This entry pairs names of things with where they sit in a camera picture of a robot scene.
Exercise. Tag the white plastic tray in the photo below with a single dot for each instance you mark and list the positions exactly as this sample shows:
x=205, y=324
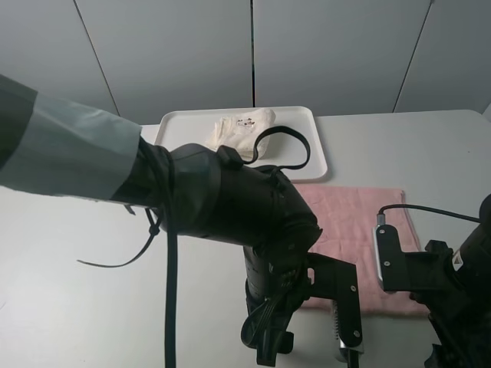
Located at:
x=194, y=126

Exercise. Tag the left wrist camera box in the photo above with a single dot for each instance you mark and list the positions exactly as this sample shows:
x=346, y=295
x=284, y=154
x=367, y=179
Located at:
x=337, y=281

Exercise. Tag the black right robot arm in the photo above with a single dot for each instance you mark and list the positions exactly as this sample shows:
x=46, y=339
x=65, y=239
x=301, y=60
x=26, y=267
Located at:
x=472, y=259

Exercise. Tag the cream white towel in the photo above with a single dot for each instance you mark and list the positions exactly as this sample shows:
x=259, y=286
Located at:
x=240, y=131

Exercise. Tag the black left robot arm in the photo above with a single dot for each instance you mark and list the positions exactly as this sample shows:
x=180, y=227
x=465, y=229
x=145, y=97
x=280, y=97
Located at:
x=55, y=147

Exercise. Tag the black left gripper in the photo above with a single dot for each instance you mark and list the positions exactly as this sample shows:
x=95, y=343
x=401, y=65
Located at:
x=272, y=296

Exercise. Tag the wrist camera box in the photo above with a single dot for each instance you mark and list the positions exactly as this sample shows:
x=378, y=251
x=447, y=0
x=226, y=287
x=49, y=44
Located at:
x=398, y=270
x=337, y=281

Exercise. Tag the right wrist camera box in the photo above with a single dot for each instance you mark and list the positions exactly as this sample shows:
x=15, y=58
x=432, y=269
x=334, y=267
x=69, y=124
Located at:
x=398, y=270

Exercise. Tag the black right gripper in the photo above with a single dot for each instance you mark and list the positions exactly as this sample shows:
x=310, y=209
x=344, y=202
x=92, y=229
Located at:
x=458, y=312

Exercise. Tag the pink towel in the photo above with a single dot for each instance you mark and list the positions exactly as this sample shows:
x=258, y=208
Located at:
x=347, y=216

